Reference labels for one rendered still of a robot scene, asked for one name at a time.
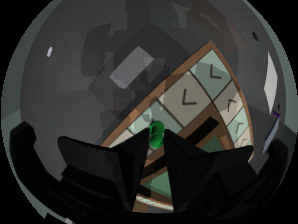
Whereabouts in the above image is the square ring of arrow tiles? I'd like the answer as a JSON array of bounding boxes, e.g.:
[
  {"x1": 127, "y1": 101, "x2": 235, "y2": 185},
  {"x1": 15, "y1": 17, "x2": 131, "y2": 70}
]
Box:
[{"x1": 101, "y1": 40, "x2": 254, "y2": 168}]

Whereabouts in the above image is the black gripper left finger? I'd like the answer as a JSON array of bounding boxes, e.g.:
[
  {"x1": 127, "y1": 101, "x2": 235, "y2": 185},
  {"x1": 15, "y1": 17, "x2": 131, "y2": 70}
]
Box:
[{"x1": 57, "y1": 128, "x2": 149, "y2": 212}]

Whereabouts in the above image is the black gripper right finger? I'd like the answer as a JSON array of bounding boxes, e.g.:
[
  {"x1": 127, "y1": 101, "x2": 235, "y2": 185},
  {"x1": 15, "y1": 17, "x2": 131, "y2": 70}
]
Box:
[{"x1": 164, "y1": 129, "x2": 254, "y2": 213}]

